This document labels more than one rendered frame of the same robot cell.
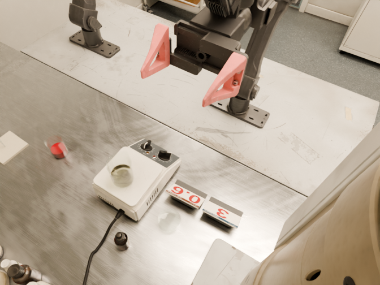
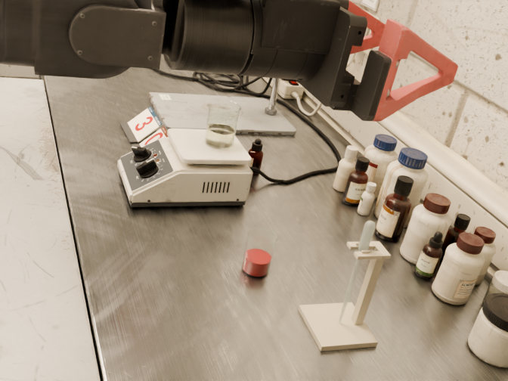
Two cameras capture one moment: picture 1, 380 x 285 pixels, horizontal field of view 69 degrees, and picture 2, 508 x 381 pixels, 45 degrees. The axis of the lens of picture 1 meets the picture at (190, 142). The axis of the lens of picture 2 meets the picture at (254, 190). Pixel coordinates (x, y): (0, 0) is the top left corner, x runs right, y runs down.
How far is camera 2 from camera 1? 1.29 m
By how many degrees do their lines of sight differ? 92
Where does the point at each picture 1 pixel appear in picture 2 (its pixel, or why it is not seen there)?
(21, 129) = (298, 343)
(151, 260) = not seen: hidden behind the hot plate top
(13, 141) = (321, 322)
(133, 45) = not seen: outside the picture
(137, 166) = (192, 141)
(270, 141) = not seen: outside the picture
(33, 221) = (332, 231)
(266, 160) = (27, 123)
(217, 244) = (172, 125)
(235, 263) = (174, 115)
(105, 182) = (240, 151)
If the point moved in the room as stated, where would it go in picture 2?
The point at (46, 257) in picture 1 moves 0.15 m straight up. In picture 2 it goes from (332, 205) to (353, 128)
